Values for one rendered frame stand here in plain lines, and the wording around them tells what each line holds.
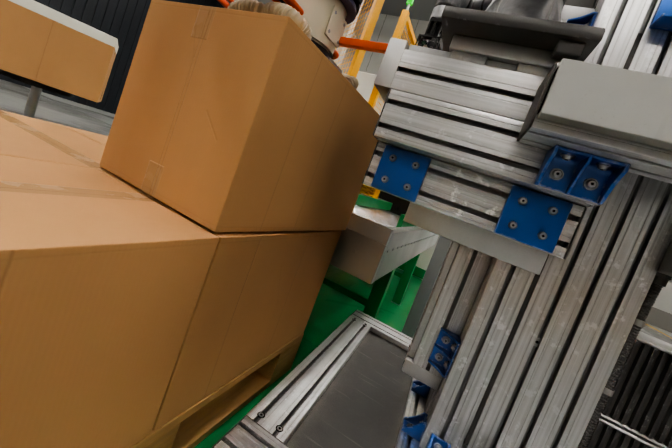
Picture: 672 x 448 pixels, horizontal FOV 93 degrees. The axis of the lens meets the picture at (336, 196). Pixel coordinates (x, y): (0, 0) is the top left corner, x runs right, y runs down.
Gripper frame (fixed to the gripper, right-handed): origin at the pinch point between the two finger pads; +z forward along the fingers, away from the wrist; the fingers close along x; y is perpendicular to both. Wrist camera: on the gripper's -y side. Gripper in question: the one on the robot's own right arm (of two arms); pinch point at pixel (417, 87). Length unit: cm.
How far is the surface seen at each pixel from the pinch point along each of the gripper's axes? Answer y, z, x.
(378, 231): -7, 50, 4
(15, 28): 32, 26, -207
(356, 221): -7, 50, -5
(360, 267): -7, 64, 3
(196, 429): 41, 107, -6
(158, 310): 66, 67, -4
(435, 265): -64, 60, 21
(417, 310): -64, 85, 21
